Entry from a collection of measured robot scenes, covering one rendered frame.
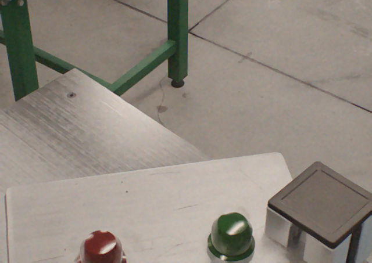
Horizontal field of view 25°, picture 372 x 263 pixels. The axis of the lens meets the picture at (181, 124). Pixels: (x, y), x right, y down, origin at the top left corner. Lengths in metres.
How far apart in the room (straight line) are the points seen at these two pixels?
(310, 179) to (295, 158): 2.19
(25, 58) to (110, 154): 0.77
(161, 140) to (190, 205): 0.99
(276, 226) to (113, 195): 0.10
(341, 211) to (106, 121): 1.08
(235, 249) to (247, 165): 0.08
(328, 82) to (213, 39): 0.47
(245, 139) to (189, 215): 2.23
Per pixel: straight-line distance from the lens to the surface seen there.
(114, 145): 1.46
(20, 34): 2.13
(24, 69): 2.19
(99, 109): 1.54
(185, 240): 0.46
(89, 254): 0.44
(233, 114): 2.79
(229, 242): 0.44
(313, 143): 2.71
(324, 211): 0.45
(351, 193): 0.46
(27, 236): 0.47
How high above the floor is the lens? 1.83
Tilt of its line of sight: 42 degrees down
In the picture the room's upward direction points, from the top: straight up
